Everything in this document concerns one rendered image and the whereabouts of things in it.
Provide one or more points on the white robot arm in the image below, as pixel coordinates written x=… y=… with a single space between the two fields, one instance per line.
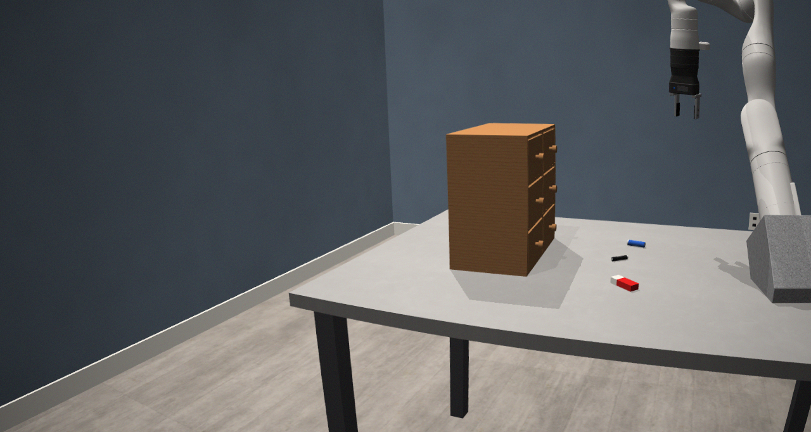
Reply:
x=775 y=191

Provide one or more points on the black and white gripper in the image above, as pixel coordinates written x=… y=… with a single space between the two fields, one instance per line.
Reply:
x=684 y=58

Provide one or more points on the red and white eraser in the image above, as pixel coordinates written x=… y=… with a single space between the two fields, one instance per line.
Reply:
x=624 y=283

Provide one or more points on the small brown wooden chest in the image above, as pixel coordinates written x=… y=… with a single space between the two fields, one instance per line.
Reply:
x=487 y=179

